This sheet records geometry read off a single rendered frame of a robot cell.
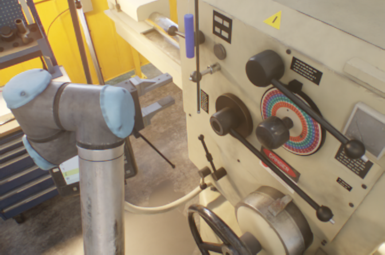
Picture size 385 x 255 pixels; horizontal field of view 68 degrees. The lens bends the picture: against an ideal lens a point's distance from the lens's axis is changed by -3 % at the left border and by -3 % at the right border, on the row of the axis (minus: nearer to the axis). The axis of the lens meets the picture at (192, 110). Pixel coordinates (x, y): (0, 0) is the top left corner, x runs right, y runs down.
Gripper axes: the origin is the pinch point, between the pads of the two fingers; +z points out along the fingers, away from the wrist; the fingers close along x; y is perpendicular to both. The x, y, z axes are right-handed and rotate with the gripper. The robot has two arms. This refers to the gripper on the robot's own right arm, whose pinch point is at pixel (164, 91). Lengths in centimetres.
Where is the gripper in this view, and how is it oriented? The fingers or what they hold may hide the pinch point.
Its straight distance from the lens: 76.1
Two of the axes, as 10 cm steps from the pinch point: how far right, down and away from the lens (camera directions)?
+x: -0.3, -7.2, -6.9
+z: 8.1, -4.3, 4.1
